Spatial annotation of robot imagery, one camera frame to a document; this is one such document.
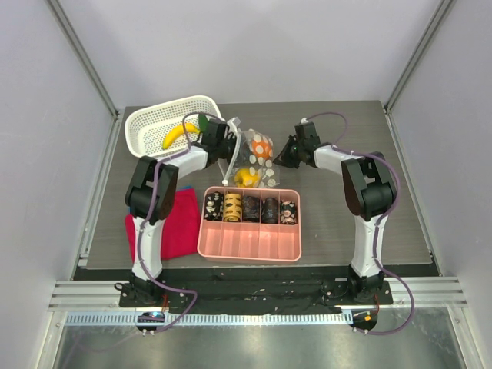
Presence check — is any green toy cucumber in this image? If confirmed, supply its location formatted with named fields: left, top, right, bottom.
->
left=198, top=113, right=208, bottom=132

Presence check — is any pink divided organizer tray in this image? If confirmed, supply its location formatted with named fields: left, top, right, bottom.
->
left=197, top=186, right=302, bottom=265

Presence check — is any dark blue patterned cloth roll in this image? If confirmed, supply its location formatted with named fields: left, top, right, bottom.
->
left=261, top=197, right=279, bottom=224

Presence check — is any clear polka dot zip bag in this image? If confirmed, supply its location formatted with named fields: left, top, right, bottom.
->
left=218, top=129, right=280, bottom=188

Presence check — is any dark brown patterned cloth roll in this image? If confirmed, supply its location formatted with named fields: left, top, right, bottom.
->
left=241, top=195, right=261, bottom=223

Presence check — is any yellow black cloth roll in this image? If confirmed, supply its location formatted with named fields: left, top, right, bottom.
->
left=223, top=193, right=242, bottom=222

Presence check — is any yellow toy banana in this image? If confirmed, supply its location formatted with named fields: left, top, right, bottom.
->
left=162, top=122, right=200, bottom=149

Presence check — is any white slotted cable duct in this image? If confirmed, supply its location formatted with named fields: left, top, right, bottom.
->
left=65, top=311, right=353, bottom=327

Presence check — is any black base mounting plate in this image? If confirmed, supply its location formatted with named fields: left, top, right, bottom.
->
left=114, top=274, right=393, bottom=315

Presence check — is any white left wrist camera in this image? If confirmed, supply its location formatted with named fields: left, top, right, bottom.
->
left=227, top=117, right=241, bottom=136

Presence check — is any aluminium frame rail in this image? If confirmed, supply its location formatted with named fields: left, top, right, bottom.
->
left=48, top=277, right=467, bottom=315

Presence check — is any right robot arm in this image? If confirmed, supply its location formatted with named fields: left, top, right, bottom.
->
left=274, top=121, right=399, bottom=304

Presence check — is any orange toy fruit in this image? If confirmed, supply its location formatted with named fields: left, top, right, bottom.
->
left=251, top=138, right=273, bottom=159

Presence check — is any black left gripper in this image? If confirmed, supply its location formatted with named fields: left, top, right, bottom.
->
left=217, top=134, right=259, bottom=168

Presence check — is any dark floral rose cloth roll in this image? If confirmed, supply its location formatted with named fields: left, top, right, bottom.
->
left=280, top=200, right=298, bottom=225

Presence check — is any red folded cloth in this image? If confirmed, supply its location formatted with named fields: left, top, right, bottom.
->
left=123, top=187, right=201, bottom=262

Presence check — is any white perforated plastic basket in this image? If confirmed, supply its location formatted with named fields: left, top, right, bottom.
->
left=125, top=95, right=221, bottom=158

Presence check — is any yellow toy fruit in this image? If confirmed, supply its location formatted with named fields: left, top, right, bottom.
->
left=234, top=167, right=260, bottom=188

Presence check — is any black white dotted cloth roll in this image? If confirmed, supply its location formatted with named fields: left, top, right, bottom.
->
left=204, top=191, right=224, bottom=221

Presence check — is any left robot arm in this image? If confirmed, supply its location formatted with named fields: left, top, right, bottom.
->
left=125, top=115, right=241, bottom=307

